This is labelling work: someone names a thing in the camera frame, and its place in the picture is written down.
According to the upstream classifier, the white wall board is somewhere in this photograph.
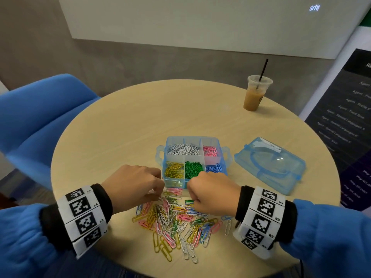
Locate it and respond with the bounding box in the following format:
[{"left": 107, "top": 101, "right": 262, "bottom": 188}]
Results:
[{"left": 57, "top": 0, "right": 371, "bottom": 59}]

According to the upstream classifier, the person's left forearm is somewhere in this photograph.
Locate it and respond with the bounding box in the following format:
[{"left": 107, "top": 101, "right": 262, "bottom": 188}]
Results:
[{"left": 0, "top": 183, "right": 114, "bottom": 278}]

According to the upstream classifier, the right wrist marker band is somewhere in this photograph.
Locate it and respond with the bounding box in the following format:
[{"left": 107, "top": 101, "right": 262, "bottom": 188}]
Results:
[{"left": 233, "top": 188, "right": 286, "bottom": 260}]

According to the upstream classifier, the blue upholstered chair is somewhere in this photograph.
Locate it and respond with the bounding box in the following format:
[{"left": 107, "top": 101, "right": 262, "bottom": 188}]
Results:
[{"left": 0, "top": 74, "right": 101, "bottom": 192}]

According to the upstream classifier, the blue transparent box lid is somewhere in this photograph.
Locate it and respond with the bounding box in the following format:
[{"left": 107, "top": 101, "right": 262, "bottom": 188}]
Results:
[{"left": 234, "top": 136, "right": 306, "bottom": 196}]

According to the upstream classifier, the person's left hand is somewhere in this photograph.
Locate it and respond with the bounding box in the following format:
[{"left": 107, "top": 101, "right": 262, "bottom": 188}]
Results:
[{"left": 101, "top": 165, "right": 165, "bottom": 214}]

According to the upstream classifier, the iced coffee plastic cup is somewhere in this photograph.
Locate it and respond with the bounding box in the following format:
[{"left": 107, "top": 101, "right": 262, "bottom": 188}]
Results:
[{"left": 243, "top": 75, "right": 274, "bottom": 112}]

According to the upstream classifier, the left wrist marker band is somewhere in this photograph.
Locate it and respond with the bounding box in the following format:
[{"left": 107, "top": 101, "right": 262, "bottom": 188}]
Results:
[{"left": 56, "top": 186, "right": 109, "bottom": 259}]

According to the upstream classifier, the standing poster banner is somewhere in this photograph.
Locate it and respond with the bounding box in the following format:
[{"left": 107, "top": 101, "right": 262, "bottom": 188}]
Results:
[{"left": 298, "top": 26, "right": 371, "bottom": 212}]

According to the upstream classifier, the bunch of green paper clips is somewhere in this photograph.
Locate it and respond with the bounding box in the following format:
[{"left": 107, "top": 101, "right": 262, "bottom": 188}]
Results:
[{"left": 185, "top": 162, "right": 205, "bottom": 178}]

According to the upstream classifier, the pile of coloured paper clips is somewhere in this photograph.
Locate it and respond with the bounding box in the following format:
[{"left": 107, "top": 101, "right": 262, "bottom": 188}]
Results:
[{"left": 132, "top": 188, "right": 234, "bottom": 264}]

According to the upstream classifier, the person's right hand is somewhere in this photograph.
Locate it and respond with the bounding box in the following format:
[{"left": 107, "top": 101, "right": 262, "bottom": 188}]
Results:
[{"left": 187, "top": 172, "right": 242, "bottom": 217}]

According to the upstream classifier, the wrist marker band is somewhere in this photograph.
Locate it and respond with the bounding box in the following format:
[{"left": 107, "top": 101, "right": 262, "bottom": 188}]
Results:
[
  {"left": 233, "top": 188, "right": 286, "bottom": 260},
  {"left": 56, "top": 186, "right": 109, "bottom": 259}
]

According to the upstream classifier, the round wooden table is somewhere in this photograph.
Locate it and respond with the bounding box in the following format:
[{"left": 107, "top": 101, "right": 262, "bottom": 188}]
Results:
[{"left": 50, "top": 79, "right": 342, "bottom": 278}]

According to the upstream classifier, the black drinking straw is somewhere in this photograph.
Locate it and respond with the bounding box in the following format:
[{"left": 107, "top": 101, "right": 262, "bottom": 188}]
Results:
[{"left": 259, "top": 59, "right": 269, "bottom": 82}]

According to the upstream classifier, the blue compartment organizer box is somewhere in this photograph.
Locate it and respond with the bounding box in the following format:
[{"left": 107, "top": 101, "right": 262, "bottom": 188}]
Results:
[{"left": 156, "top": 135, "right": 232, "bottom": 189}]

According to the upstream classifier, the bunch of yellow paper clips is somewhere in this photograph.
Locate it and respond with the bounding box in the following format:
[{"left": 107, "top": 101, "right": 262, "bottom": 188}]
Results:
[{"left": 165, "top": 164, "right": 184, "bottom": 179}]

